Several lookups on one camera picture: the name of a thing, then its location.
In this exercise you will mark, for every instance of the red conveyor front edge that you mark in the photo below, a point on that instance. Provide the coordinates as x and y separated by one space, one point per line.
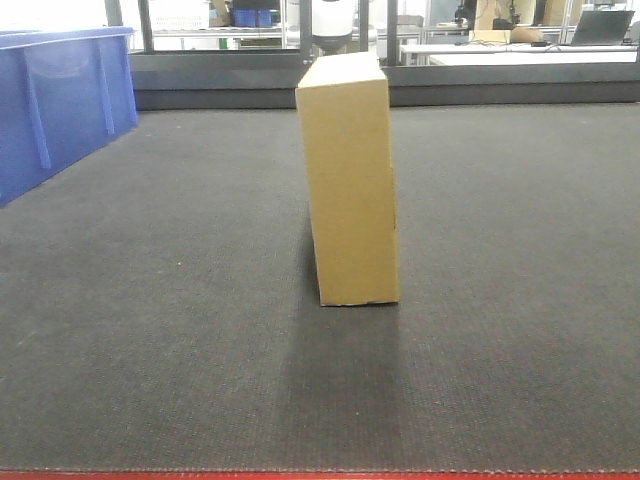
219 475

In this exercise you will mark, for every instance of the brown cardboard box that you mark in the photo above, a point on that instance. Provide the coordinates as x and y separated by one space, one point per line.
344 111

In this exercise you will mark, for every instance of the dark grey conveyor belt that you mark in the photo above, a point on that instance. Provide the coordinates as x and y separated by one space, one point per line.
160 310

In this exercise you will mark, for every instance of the large blue plastic crate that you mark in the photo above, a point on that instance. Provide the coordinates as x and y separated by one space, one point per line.
64 95

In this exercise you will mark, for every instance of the white work table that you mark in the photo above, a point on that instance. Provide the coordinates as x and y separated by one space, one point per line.
514 55

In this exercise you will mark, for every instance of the small cardboard box on table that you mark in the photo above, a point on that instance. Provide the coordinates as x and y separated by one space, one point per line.
490 37

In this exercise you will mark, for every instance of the black laptop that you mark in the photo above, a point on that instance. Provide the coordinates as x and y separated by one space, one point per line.
602 28

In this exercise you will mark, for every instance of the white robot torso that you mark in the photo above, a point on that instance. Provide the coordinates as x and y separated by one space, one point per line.
332 23

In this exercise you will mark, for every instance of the blue storage bins on shelf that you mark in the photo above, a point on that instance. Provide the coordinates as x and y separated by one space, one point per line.
252 18

